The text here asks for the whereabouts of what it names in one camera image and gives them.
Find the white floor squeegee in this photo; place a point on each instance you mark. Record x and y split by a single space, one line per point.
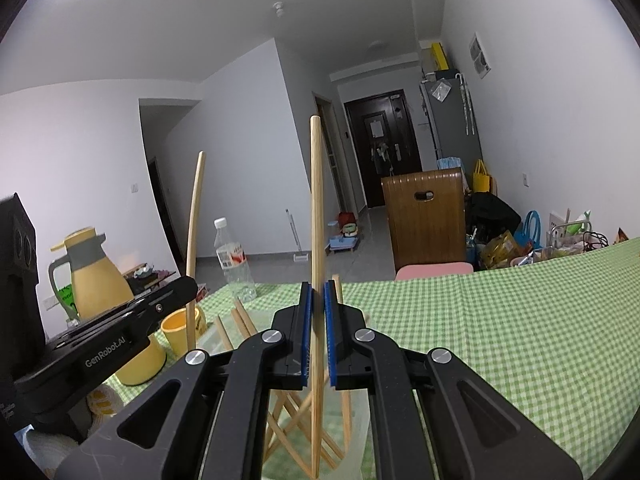
295 240

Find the dark entrance door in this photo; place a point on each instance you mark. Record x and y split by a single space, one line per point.
360 160

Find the pile of clothes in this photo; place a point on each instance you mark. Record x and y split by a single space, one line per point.
150 276

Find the wooden chopstick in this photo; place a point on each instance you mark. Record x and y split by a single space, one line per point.
225 332
248 316
365 319
339 290
196 210
316 200
241 322

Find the yellow box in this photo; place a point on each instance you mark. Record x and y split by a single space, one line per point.
440 56

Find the yellow snack bags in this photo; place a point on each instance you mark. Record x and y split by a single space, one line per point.
502 250

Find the clear water bottle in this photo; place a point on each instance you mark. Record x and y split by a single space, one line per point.
235 270

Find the wooden chair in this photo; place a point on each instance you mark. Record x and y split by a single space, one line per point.
425 235

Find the grey refrigerator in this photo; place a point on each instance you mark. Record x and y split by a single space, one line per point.
450 125

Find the pink seat cushion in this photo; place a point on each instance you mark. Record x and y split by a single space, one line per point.
432 271

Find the white wall panel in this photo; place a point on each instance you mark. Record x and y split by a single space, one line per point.
479 56

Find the yellow cup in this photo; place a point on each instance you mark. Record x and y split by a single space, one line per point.
175 332

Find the yellow thermos jug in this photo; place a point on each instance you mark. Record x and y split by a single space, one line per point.
100 285

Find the small blue floor stand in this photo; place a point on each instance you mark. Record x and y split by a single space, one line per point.
342 244

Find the green checked tablecloth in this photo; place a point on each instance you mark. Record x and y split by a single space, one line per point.
500 335

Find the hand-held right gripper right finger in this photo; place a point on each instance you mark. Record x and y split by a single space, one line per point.
331 340

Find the red box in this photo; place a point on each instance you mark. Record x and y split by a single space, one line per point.
347 220

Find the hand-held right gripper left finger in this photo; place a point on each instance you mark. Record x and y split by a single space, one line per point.
306 340

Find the person's left hand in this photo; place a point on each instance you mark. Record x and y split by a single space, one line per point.
105 402

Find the clear plastic container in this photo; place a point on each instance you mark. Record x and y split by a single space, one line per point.
260 321

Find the black bag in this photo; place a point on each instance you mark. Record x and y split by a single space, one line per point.
492 217

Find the blue packet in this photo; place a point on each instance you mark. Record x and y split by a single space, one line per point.
450 164

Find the yellow bag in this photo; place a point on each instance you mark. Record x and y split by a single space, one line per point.
482 180

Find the white folded umbrella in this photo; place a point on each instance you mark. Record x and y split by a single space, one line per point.
466 105

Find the blue bag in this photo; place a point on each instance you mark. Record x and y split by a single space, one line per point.
529 232

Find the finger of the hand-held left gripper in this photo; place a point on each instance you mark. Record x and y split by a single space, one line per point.
170 292

